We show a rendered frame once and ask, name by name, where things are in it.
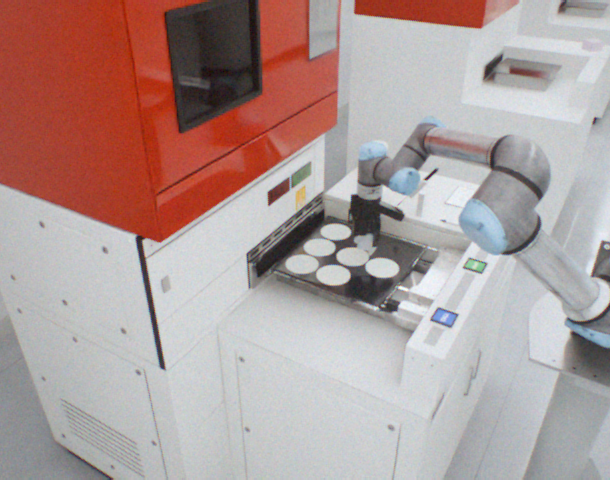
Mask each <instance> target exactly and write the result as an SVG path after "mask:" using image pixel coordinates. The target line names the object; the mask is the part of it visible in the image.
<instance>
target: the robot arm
mask: <svg viewBox="0 0 610 480"><path fill-rule="evenodd" d="M386 154H387V152H386V146H385V145H384V144H383V143H380V142H376V141H369V142H365V143H364V144H362V145H361V147H360V152H359V158H358V160H359V163H358V180H357V194H351V202H350V209H348V224H353V227H352V232H353V234H354V236H357V237H355V239H354V242H355V243H356V244H358V246H357V248H358V249H359V250H364V251H367V252H368V255H371V254H372V253H373V252H374V251H375V250H376V248H377V246H378V243H379V239H380V229H381V219H380V216H381V214H383V215H385V216H388V217H390V218H392V219H393V220H395V221H399V222H401V221H402V220H403V218H404V217H405V214H404V213H403V211H402V210H401V209H400V208H398V207H396V206H393V205H391V204H389V203H387V202H384V201H382V200H381V199H382V194H383V186H385V187H387V188H389V189H390V190H391V191H393V192H395V193H398V194H402V195H409V194H413V193H414V192H415V191H416V190H417V189H418V187H419V186H418V185H419V183H420V182H421V175H420V173H419V170H420V169H421V166H423V164H424V163H425V162H426V160H427V159H428V158H429V156H430V155H431V156H435V157H439V158H443V159H447V160H450V161H454V162H458V163H462V164H466V165H470V166H477V167H481V168H485V169H489V170H491V171H490V173H489V174H488V175H487V177H486V178H485V179H484V181H483V182H482V183H481V185H480V186H479V187H478V189H477V191H476V193H475V194H473V196H472V197H471V198H470V199H469V200H468V201H467V202H466V204H465V207H464V208H463V210H462V211H461V213H460V214H459V217H458V223H459V226H460V228H461V229H462V231H463V232H464V233H465V235H466V236H467V237H468V238H469V239H470V240H471V241H472V242H473V243H475V244H477V247H478V248H480V249H481V250H482V251H486V252H488V253H490V254H492V255H499V254H502V255H511V256H512V257H513V258H514V259H515V260H516V261H518V262H519V263H520V264H521V265H522V266H523V267H524V268H525V269H526V270H527V271H528V272H529V273H530V274H532V276H533V277H534V278H535V279H537V280H538V281H539V282H540V283H541V284H542V285H543V286H545V287H546V288H547V289H548V290H549V291H550V292H551V293H552V294H553V295H554V296H555V297H556V298H557V299H559V301H560V302H561V308H562V311H563V313H564V314H565V315H566V316H567V317H566V318H565V321H564V325H565V326H566V327H567V328H569V329H570V330H572V331H574V332H575V333H577V334H581V335H582V336H584V337H586V338H587V339H589V340H591V341H593V342H595V343H597V344H599V345H601V346H603V347H606V348H610V257H608V258H606V259H605V260H604V261H603V262H602V263H601V264H600V265H599V266H598V268H597V270H596V272H595V274H594V278H591V277H590V276H589V275H588V274H587V273H586V271H585V270H584V269H583V268H582V267H580V266H579V265H578V264H577V263H576V262H575V261H574V260H573V259H572V258H571V257H570V256H569V255H568V254H567V253H566V252H565V251H563V250H562V249H561V248H560V247H559V245H558V244H557V243H556V242H555V241H554V240H553V239H552V238H551V237H550V236H549V235H548V234H547V233H546V232H545V231H544V230H543V229H542V228H541V227H542V220H541V218H540V216H539V215H538V214H537V213H536V212H535V210H534V208H535V207H536V206H537V204H538V203H539V201H540V200H541V199H542V197H543V196H544V195H545V194H546V193H547V191H548V188H549V186H550V182H551V167H550V164H549V161H548V158H547V156H546V155H545V153H544V152H543V150H542V149H541V148H540V147H539V146H538V145H537V144H536V143H535V142H533V141H532V140H531V139H527V138H524V137H521V136H516V135H504V136H503V137H501V138H499V137H493V136H487V135H481V134H476V133H470V132H464V131H458V130H452V129H448V128H447V126H446V125H445V124H444V123H443V122H442V121H441V120H439V119H438V118H435V117H434V116H430V115H428V116H425V117H424V118H423V119H422V120H421V123H419V124H418V125H417V127H416V129H415V131H414V132H413V133H412V135H411V136H410V137H409V138H408V139H407V140H406V142H405V143H404V144H403V145H402V147H401V148H400V150H399V151H398V152H397V153H396V155H395V156H394V157H393V159H392V158H390V157H387V156H386ZM380 213H381V214H380ZM350 214H351V216H352V220H351V221H349V219H350ZM358 235H359V236H358Z"/></svg>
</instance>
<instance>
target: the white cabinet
mask: <svg viewBox="0 0 610 480"><path fill-rule="evenodd" d="M515 263H516V260H515V259H514V258H513V257H512V256H510V258H509V260H508V262H507V263H506V265H505V269H504V271H503V273H502V275H501V277H500V279H499V280H498V282H497V285H496V287H495V289H494V291H493V293H492V295H491V297H490V299H489V301H488V303H487V305H486V307H485V308H484V310H483V312H482V313H481V315H480V317H479V319H478V321H477V325H476V327H475V329H474V331H473V333H472V335H471V336H470V338H469V340H468V342H467V343H466V345H465V347H464V349H463V351H462V353H461V355H460V357H459V359H458V361H457V363H456V364H455V366H454V368H453V370H452V372H451V373H450V375H449V379H448V381H447V383H446V385H445V387H444V389H443V391H442V392H441V394H440V396H439V398H438V400H437V402H436V403H435V405H434V407H433V409H432V411H431V413H430V415H429V417H428V419H427V420H426V419H422V418H420V417H418V416H416V415H414V414H411V413H409V412H407V411H404V410H402V409H400V408H398V407H395V406H393V405H392V404H389V403H387V402H385V401H383V400H380V399H378V398H376V397H373V396H371V395H369V394H367V393H365V392H361V391H358V390H356V389H354V388H352V387H349V386H347V385H345V384H342V383H340V382H338V381H336V380H334V379H332V378H330V377H327V376H325V375H323V374H321V373H318V372H316V371H314V370H312V369H309V368H308V367H306V366H303V365H301V364H297V363H294V362H292V361H290V360H287V359H285V358H283V357H281V356H279V355H277V354H275V353H272V352H270V351H268V350H266V349H263V348H261V347H259V346H256V345H254V344H252V343H251V342H248V341H246V340H244V339H241V338H239V337H237V336H235V335H230V334H228V333H225V332H223V331H222V330H220V329H218V337H219V346H220V355H221V364H222V373H223V382H224V399H225V408H226V418H227V426H228V435H229V444H230V452H231V462H232V471H233V479H234V480H443V479H444V476H445V474H446V473H447V468H448V466H449V464H450V461H451V459H452V457H453V454H454V452H455V450H456V448H457V446H458V444H459V442H460V439H461V437H462V435H463V433H464V430H465V428H466V426H467V423H468V421H469V419H470V418H471V415H472V413H473V411H474V409H475V406H476V402H477V399H478V397H479V395H480V393H481V391H482V389H483V387H484V384H485V382H486V380H487V376H488V372H489V368H490V364H491V361H492V357H493V353H494V349H495V345H496V341H497V337H498V333H499V329H500V325H501V321H502V317H503V313H504V306H505V302H506V298H507V294H508V290H509V286H510V282H511V279H512V275H513V271H514V267H515Z"/></svg>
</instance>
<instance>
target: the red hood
mask: <svg viewBox="0 0 610 480"><path fill-rule="evenodd" d="M340 12H341V0H0V183H1V184H3V185H6V186H8V187H11V188H14V189H16V190H19V191H22V192H24V193H27V194H30V195H34V196H37V197H39V198H42V199H45V200H47V201H50V202H53V203H55V204H57V205H60V206H62V207H65V208H68V209H70V210H73V211H76V212H78V213H81V214H84V215H85V216H88V217H91V218H93V219H96V220H99V221H101V222H104V223H109V224H112V225H114V226H116V227H119V228H122V229H124V230H127V231H129V232H132V233H135V234H137V235H139V236H142V237H144V238H147V239H150V240H152V241H155V242H157V243H162V242H163V241H165V240H166V239H167V238H168V237H170V236H171V235H173V234H174V233H176V232H177V231H179V230H180V229H182V228H183V227H185V226H186V225H188V224H189V223H191V222H194V221H195V220H196V219H197V218H199V217H200V216H202V215H203V214H205V213H206V212H208V211H209V210H211V209H212V208H214V207H215V206H217V205H218V204H220V203H221V202H223V200H225V199H226V198H228V197H229V196H231V195H232V194H235V193H237V192H238V191H240V190H241V189H243V188H244V187H246V186H247V185H249V184H250V183H252V181H254V180H255V179H257V178H258V177H260V176H261V175H263V174H264V173H266V172H267V171H269V170H270V169H272V168H273V167H275V166H278V165H279V164H280V163H281V162H283V161H284V160H286V159H287V158H289V157H290V156H292V155H293V154H295V153H296V152H298V151H299V150H301V149H302V148H304V147H305V146H307V145H308V143H310V142H311V141H313V140H314V139H316V138H319V137H320V136H322V135H323V134H325V133H326V132H328V131H329V130H331V129H332V128H334V127H335V126H336V124H337V100H338V70H339V41H340Z"/></svg>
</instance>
